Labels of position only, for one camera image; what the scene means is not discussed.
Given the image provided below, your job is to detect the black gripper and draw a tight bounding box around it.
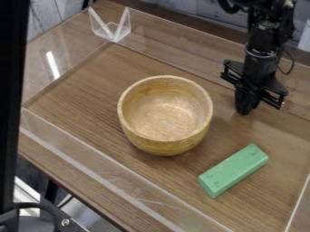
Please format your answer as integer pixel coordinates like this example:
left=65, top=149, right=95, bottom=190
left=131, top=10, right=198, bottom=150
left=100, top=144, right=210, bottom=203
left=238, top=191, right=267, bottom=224
left=220, top=48, right=288, bottom=115

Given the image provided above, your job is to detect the green rectangular block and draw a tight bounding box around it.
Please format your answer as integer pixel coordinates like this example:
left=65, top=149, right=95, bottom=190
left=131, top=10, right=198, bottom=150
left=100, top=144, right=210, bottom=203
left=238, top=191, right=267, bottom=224
left=198, top=143, right=268, bottom=198

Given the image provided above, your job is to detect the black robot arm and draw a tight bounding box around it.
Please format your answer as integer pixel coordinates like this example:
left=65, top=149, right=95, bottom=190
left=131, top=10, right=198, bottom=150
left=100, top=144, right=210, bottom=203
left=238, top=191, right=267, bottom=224
left=216, top=0, right=296, bottom=115

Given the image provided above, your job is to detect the brown wooden bowl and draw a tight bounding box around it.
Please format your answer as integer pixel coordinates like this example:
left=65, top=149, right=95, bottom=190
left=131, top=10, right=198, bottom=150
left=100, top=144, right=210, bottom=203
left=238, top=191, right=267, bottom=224
left=117, top=75, right=214, bottom=156

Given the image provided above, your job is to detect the white object at right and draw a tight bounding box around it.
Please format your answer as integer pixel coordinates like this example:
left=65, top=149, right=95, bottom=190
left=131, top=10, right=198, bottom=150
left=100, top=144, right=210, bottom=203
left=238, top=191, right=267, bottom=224
left=298, top=18, right=310, bottom=53

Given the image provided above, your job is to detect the black table leg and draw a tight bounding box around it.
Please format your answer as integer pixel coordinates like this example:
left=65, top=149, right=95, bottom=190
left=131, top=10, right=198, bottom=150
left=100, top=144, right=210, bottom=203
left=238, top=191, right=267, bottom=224
left=45, top=180, right=59, bottom=203

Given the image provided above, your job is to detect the clear acrylic enclosure wall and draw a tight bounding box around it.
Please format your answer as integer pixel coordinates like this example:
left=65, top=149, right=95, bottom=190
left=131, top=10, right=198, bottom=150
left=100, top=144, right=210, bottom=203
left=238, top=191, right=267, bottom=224
left=18, top=1, right=310, bottom=232

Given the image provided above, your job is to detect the black cable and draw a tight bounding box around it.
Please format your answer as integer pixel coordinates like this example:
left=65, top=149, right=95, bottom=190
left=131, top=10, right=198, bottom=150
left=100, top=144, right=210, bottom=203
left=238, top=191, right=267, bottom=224
left=13, top=202, right=65, bottom=232

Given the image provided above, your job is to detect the black vertical post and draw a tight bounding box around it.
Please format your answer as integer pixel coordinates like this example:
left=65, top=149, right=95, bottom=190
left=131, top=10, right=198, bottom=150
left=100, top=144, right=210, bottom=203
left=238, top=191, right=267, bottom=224
left=0, top=0, right=30, bottom=214

